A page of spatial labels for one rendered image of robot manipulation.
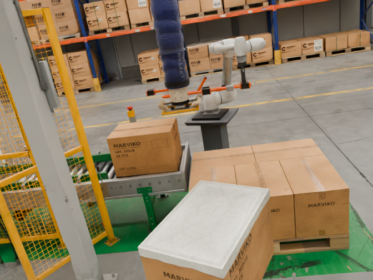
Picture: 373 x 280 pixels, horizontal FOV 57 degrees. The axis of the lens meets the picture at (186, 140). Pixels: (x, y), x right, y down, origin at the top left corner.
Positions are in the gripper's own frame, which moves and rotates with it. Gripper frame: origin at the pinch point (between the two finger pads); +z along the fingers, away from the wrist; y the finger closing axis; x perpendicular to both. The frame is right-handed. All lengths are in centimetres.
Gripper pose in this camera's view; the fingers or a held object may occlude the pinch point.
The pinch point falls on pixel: (243, 84)
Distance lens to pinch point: 316.0
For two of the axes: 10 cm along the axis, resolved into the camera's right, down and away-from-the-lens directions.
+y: -0.6, 3.7, -9.3
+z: 1.6, 9.2, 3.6
